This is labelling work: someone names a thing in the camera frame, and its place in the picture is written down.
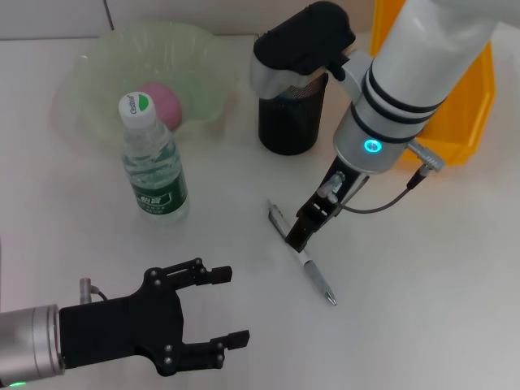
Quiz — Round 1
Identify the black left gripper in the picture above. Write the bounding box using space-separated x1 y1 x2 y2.
59 257 251 377

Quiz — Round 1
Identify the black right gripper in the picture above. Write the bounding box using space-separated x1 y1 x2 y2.
284 155 371 251

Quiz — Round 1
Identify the black mesh pen holder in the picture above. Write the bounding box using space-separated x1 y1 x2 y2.
258 72 328 156

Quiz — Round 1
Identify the green label water bottle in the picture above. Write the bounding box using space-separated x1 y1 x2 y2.
117 92 190 224

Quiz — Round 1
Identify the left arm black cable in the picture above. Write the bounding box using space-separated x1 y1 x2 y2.
79 277 110 304

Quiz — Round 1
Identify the yellow plastic bin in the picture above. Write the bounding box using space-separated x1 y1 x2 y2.
369 0 497 167

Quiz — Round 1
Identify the translucent green fruit plate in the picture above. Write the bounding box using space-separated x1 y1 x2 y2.
50 20 240 155

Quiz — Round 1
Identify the pink peach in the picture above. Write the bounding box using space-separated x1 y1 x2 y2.
136 80 183 132

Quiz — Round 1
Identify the grey white ballpoint pen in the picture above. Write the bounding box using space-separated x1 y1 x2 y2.
266 198 337 307

